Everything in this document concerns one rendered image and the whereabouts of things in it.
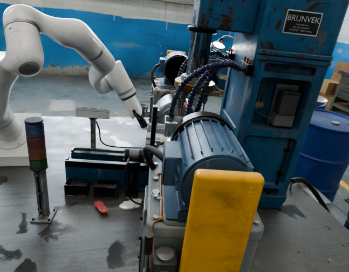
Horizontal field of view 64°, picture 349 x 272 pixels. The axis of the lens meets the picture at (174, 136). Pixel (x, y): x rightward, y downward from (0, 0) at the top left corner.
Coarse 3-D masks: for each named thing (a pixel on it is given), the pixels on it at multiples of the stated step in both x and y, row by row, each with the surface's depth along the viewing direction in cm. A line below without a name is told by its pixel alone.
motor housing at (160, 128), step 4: (148, 124) 131; (156, 124) 132; (160, 124) 133; (164, 124) 134; (148, 128) 129; (156, 128) 129; (160, 128) 129; (164, 128) 129; (148, 132) 129; (156, 132) 129; (160, 132) 129; (156, 136) 128; (160, 136) 128; (148, 140) 127; (160, 140) 127; (164, 140) 128; (148, 144) 127
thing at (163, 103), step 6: (168, 96) 161; (162, 102) 156; (168, 102) 151; (162, 108) 150; (168, 108) 150; (174, 108) 150; (192, 108) 152; (162, 114) 151; (174, 114) 152; (180, 114) 152; (162, 120) 153
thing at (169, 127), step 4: (168, 116) 134; (176, 116) 135; (168, 120) 134; (172, 120) 136; (176, 120) 136; (168, 124) 126; (172, 124) 126; (168, 128) 127; (172, 128) 127; (164, 132) 129; (168, 132) 128; (164, 136) 129; (168, 136) 128
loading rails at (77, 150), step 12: (72, 156) 139; (84, 156) 139; (96, 156) 140; (108, 156) 140; (120, 156) 140; (72, 168) 130; (84, 168) 131; (96, 168) 131; (108, 168) 131; (120, 168) 132; (144, 168) 133; (96, 180) 134; (120, 180) 135; (144, 180) 135
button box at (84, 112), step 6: (78, 108) 150; (84, 108) 151; (90, 108) 151; (96, 108) 154; (78, 114) 151; (84, 114) 151; (90, 114) 151; (96, 114) 152; (102, 114) 152; (108, 114) 154
